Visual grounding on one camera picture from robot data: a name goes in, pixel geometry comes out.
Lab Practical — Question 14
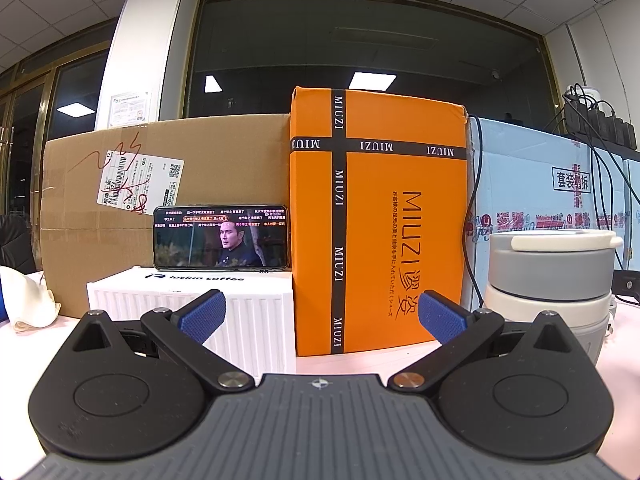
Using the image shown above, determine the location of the black power cable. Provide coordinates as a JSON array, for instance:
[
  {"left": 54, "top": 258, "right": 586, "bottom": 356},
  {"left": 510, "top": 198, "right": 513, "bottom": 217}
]
[{"left": 589, "top": 142, "right": 628, "bottom": 273}]

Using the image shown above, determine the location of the black smartphone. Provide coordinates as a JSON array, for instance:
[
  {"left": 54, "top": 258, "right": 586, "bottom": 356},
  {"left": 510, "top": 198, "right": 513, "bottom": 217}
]
[{"left": 152, "top": 204, "right": 291, "bottom": 272}]

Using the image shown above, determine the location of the white wall notice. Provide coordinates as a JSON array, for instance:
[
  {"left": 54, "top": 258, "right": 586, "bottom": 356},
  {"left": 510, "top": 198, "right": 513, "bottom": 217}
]
[{"left": 107, "top": 91, "right": 151, "bottom": 128}]

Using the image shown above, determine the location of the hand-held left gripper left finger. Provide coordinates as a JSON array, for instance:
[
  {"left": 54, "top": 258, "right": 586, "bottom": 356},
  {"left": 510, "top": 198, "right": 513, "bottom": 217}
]
[{"left": 62, "top": 289, "right": 256, "bottom": 395}]

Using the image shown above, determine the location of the brown cardboard box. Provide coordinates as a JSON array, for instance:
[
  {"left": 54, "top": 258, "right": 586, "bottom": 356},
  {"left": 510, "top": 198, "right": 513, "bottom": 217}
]
[{"left": 40, "top": 112, "right": 293, "bottom": 318}]

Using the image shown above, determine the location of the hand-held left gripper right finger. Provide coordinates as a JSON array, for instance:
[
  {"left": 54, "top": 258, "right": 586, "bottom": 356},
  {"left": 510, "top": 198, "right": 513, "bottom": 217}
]
[{"left": 386, "top": 289, "right": 583, "bottom": 395}]

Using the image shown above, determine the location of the gold framed glass door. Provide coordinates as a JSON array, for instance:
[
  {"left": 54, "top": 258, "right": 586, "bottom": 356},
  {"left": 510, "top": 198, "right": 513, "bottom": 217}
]
[{"left": 0, "top": 17, "right": 117, "bottom": 272}]

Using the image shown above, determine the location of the large light blue carton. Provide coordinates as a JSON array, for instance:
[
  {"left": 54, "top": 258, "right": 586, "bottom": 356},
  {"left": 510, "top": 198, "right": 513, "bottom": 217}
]
[{"left": 465, "top": 116, "right": 628, "bottom": 313}]

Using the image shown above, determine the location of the black chair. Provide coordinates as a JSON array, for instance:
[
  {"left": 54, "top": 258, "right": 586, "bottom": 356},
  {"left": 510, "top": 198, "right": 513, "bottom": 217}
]
[{"left": 0, "top": 214, "right": 38, "bottom": 273}]

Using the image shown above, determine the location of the grey and white container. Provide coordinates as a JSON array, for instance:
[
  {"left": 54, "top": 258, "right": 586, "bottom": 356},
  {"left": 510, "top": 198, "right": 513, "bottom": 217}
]
[{"left": 482, "top": 229, "right": 625, "bottom": 366}]

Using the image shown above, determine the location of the white ribbed box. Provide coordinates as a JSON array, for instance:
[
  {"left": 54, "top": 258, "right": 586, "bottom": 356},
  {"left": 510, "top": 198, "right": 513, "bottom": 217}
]
[{"left": 86, "top": 265, "right": 297, "bottom": 376}]

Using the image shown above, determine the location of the white shipping label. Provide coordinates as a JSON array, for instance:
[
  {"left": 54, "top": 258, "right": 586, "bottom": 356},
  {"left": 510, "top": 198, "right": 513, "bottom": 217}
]
[{"left": 96, "top": 152, "right": 185, "bottom": 209}]

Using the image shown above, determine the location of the dark glass window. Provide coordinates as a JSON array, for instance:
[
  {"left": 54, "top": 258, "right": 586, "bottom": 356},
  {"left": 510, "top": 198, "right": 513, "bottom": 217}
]
[{"left": 182, "top": 0, "right": 561, "bottom": 126}]

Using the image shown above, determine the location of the orange box with black bands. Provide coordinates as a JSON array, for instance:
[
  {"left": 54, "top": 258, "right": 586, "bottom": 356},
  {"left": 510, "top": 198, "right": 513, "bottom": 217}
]
[{"left": 289, "top": 86, "right": 470, "bottom": 357}]

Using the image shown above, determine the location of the black device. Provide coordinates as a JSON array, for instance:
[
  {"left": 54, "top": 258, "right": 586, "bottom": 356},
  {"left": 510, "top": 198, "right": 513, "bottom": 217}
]
[{"left": 611, "top": 269, "right": 640, "bottom": 307}]

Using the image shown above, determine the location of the white appliance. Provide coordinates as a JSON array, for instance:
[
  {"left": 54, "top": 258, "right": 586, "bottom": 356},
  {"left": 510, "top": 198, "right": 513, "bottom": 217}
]
[{"left": 565, "top": 85, "right": 601, "bottom": 105}]

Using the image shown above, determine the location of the white cloth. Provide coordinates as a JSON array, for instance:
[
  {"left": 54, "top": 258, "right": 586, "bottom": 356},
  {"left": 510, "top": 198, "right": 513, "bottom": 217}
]
[{"left": 0, "top": 266, "right": 62, "bottom": 333}]

